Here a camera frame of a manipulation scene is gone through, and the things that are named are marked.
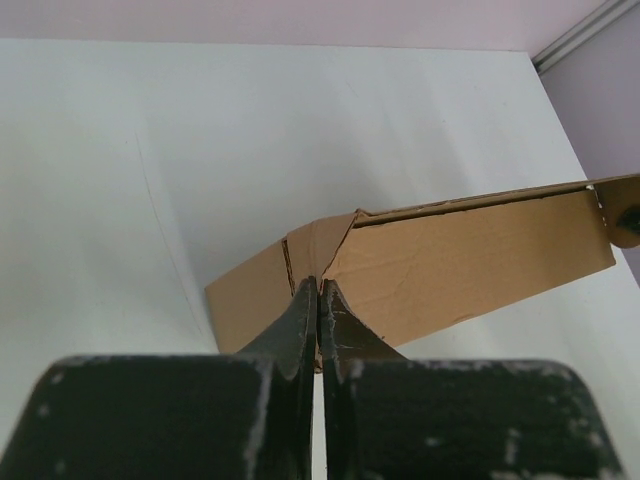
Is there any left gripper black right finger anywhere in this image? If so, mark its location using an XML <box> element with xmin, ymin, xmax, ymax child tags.
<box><xmin>319</xmin><ymin>280</ymin><xmax>625</xmax><ymax>479</ymax></box>

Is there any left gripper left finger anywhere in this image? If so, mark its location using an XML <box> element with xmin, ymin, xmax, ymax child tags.
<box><xmin>1</xmin><ymin>278</ymin><xmax>318</xmax><ymax>479</ymax></box>

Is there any cardboard box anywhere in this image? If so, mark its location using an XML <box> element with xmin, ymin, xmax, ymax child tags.
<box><xmin>205</xmin><ymin>175</ymin><xmax>639</xmax><ymax>353</ymax></box>

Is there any right aluminium frame post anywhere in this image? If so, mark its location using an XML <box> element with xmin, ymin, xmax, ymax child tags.
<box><xmin>531</xmin><ymin>0</ymin><xmax>639</xmax><ymax>75</ymax></box>

